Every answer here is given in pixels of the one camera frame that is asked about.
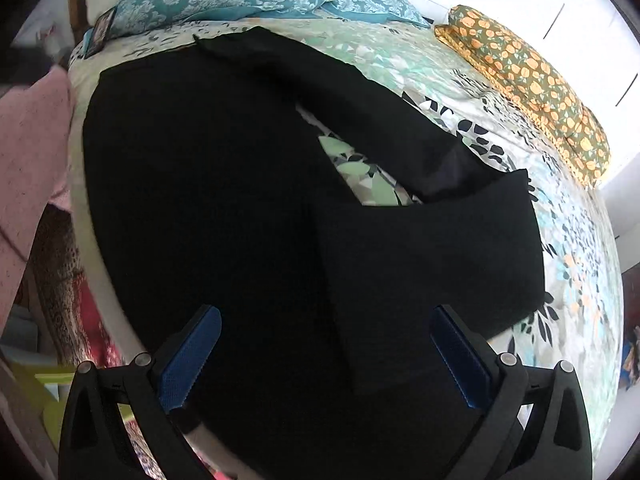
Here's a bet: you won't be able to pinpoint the green plastic stool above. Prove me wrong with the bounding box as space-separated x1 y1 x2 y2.
8 363 137 456

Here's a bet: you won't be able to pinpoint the orange floral folded quilt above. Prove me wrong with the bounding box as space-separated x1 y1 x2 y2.
434 4 610 186

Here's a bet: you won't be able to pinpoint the black pants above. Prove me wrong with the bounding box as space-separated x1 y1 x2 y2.
82 27 544 479

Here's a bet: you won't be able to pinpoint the white wardrobe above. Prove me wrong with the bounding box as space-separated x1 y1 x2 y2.
404 0 640 191

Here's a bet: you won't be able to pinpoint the blue patterned pillow far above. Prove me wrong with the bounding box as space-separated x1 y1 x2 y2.
320 0 431 28

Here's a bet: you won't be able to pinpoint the floral leaf bed sheet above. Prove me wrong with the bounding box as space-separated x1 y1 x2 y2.
70 18 624 448

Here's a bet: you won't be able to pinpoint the red patterned rug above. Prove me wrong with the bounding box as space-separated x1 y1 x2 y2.
29 205 125 367

